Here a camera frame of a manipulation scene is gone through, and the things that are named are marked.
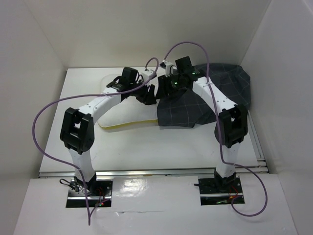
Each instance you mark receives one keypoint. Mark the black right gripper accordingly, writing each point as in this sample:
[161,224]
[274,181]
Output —
[163,90]

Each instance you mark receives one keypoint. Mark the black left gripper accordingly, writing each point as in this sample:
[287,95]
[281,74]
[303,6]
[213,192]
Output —
[148,98]

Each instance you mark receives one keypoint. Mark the white pillow with yellow edge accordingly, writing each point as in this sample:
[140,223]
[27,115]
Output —
[129,113]

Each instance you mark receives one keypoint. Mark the dark grey checked pillowcase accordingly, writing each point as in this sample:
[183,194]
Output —
[186,109]

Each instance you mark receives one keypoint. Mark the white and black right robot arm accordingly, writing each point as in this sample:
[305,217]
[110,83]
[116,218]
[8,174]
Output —
[231,118]

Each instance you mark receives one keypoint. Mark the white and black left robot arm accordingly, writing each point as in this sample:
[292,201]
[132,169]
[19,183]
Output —
[77,132]

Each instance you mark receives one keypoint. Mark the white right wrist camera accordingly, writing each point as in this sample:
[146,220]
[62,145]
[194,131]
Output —
[168,67]

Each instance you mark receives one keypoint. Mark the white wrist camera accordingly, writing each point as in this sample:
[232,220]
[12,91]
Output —
[168,67]
[148,75]

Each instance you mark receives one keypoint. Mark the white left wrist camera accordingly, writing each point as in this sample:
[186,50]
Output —
[148,75]

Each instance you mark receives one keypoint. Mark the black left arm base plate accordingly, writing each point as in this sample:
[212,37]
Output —
[101,196]

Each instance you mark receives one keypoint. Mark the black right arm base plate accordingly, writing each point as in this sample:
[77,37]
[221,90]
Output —
[211,195]

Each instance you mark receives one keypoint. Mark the aluminium frame rail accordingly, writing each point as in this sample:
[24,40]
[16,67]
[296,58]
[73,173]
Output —
[148,150]

